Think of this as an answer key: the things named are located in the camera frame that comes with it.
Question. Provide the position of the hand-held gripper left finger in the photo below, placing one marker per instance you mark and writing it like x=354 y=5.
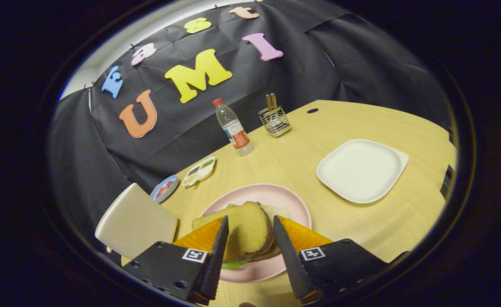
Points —
x=214 y=260

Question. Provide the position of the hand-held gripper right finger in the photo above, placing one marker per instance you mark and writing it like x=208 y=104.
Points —
x=291 y=260

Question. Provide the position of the green lettuce leaf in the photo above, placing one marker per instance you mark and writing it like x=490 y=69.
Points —
x=233 y=265

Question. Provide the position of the brown round-topped bread slice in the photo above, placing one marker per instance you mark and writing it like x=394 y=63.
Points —
x=248 y=230

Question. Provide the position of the pink round plate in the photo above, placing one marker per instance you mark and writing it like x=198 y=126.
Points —
x=272 y=194

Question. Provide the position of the small blue plate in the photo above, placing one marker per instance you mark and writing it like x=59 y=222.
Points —
x=168 y=192

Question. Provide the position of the red food pieces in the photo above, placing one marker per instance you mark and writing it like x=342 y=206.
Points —
x=165 y=188

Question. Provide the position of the white toaster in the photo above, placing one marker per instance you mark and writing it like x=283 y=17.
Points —
x=135 y=221

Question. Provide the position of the white divided condiment dish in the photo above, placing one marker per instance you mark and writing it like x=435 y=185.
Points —
x=199 y=171

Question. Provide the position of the white square plate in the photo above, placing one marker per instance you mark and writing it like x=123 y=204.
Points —
x=361 y=170

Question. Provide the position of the clear red-label water bottle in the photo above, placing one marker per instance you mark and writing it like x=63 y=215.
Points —
x=235 y=132

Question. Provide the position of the small dark box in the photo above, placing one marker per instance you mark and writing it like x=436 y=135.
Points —
x=447 y=183

